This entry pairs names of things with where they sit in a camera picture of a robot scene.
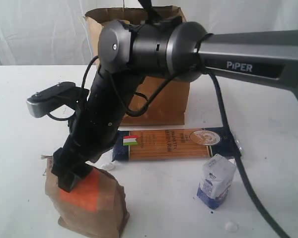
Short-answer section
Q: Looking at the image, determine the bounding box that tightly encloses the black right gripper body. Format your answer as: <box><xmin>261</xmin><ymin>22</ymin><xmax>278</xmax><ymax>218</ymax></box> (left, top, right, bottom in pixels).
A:
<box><xmin>62</xmin><ymin>109</ymin><xmax>119</xmax><ymax>164</ymax></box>

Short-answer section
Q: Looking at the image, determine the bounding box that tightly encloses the brown pouch with orange label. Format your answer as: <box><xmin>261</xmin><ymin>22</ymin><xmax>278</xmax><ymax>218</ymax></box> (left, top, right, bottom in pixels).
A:
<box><xmin>41</xmin><ymin>156</ymin><xmax>129</xmax><ymax>238</ymax></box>

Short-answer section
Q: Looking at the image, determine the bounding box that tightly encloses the brown paper shopping bag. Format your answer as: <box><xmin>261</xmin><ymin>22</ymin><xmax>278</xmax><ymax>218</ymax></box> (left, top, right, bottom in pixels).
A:
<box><xmin>84</xmin><ymin>5</ymin><xmax>190</xmax><ymax>126</ymax></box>

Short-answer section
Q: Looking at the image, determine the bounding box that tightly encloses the spaghetti packet dark blue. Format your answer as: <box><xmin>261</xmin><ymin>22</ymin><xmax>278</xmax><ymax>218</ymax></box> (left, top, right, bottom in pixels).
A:
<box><xmin>112</xmin><ymin>127</ymin><xmax>240</xmax><ymax>162</ymax></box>

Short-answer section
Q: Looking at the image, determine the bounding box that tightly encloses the white and blue carton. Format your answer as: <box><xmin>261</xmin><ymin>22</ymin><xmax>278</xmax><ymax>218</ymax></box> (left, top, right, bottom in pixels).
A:
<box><xmin>197</xmin><ymin>154</ymin><xmax>236</xmax><ymax>210</ymax></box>

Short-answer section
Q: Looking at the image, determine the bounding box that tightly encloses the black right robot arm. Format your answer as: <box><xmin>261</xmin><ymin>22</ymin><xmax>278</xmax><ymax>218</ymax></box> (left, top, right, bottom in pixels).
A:
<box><xmin>52</xmin><ymin>20</ymin><xmax>298</xmax><ymax>192</ymax></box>

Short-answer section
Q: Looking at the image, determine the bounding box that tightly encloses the small white crumpled scrap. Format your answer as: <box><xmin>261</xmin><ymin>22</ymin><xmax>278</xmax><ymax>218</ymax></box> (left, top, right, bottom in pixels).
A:
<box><xmin>101</xmin><ymin>162</ymin><xmax>115</xmax><ymax>171</ymax></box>

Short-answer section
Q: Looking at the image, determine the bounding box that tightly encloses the white fabric backdrop curtain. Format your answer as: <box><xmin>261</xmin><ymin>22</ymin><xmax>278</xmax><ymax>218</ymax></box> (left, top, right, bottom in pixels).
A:
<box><xmin>0</xmin><ymin>0</ymin><xmax>298</xmax><ymax>65</ymax></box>

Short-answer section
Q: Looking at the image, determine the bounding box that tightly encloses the white scrap near front edge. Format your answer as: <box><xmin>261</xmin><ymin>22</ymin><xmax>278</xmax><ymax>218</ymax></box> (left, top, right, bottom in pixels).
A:
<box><xmin>224</xmin><ymin>221</ymin><xmax>239</xmax><ymax>233</ymax></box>

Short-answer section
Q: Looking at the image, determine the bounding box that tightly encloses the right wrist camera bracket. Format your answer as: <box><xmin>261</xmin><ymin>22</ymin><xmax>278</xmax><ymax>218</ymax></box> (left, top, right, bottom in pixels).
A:
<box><xmin>26</xmin><ymin>82</ymin><xmax>89</xmax><ymax>121</ymax></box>

